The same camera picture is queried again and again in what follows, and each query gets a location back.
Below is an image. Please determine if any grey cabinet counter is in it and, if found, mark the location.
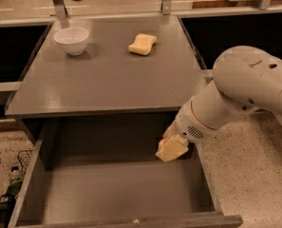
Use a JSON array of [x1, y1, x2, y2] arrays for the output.
[[6, 15, 206, 120]]

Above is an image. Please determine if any yellow sponge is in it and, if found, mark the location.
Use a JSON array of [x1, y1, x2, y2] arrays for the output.
[[128, 33, 157, 56]]

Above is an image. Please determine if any metal bracket left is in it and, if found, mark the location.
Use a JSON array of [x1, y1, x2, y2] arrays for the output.
[[52, 0, 67, 20]]

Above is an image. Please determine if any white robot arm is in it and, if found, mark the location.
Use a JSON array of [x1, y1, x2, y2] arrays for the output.
[[156, 46, 282, 162]]

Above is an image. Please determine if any green bottle on floor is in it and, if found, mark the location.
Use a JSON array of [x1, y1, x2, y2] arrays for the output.
[[6, 166, 23, 197]]

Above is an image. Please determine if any white ceramic bowl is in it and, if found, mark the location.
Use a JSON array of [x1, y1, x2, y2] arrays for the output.
[[53, 27, 89, 55]]

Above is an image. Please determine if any open grey wooden drawer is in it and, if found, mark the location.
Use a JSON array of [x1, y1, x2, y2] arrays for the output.
[[9, 112, 242, 228]]

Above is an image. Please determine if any orange fruit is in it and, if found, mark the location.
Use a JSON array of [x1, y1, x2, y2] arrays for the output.
[[158, 139, 165, 149]]

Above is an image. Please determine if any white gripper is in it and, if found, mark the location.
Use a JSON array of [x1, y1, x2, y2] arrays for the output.
[[156, 98, 225, 162]]

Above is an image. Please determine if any black wire basket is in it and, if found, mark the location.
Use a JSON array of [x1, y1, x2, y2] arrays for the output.
[[17, 149, 33, 175]]

